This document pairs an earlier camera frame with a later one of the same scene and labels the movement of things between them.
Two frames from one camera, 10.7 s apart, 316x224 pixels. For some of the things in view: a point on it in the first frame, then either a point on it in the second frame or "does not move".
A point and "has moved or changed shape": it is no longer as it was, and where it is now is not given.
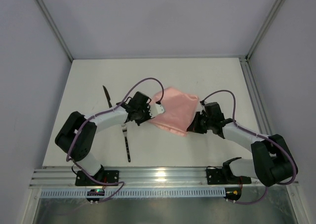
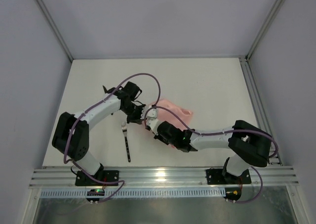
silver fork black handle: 124,128 does not move
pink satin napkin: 180,111 has moved or changed shape
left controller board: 97,192 does not move
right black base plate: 216,176 does not move
